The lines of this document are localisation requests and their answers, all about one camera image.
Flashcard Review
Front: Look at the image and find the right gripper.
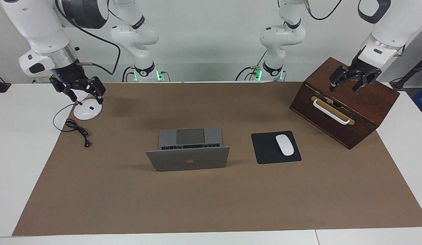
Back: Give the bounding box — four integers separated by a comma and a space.
49, 61, 106, 104

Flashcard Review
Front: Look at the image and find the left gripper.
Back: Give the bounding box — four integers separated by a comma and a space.
329, 51, 382, 93

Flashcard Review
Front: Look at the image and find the grey laptop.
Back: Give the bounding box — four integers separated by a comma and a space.
146, 127, 230, 172

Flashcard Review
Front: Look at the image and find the dark brown wooden box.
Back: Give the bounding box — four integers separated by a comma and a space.
289, 57, 400, 150

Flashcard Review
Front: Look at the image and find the white round base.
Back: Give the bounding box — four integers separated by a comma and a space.
73, 97, 103, 120

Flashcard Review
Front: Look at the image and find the white computer mouse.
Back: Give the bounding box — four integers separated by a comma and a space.
275, 134, 295, 157

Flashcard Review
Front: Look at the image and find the black mouse pad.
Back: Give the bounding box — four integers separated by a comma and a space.
251, 131, 302, 165

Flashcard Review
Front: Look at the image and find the thin black cable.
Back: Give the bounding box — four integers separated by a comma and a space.
53, 102, 92, 148

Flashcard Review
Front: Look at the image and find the white box handle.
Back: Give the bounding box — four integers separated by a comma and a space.
311, 96, 355, 126

